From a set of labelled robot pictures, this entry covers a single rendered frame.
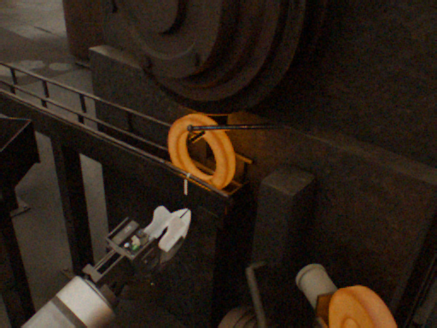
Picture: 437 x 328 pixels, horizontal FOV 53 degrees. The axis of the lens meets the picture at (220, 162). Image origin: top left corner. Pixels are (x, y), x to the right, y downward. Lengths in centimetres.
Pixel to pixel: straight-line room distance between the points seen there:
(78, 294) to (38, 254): 121
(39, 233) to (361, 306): 155
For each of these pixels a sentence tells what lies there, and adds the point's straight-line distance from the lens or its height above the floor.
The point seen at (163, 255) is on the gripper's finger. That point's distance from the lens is 77.
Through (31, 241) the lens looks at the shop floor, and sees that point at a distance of 199.
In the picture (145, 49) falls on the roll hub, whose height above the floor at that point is 102.
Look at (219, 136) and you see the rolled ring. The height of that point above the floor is 82.
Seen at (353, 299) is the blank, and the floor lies 77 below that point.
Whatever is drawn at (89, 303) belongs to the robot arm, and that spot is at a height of 74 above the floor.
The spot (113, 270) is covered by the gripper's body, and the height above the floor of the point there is 76.
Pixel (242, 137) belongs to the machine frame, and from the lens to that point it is 98.
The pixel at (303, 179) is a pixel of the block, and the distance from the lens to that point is 87.
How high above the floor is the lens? 128
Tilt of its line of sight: 32 degrees down
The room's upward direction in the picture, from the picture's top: 4 degrees clockwise
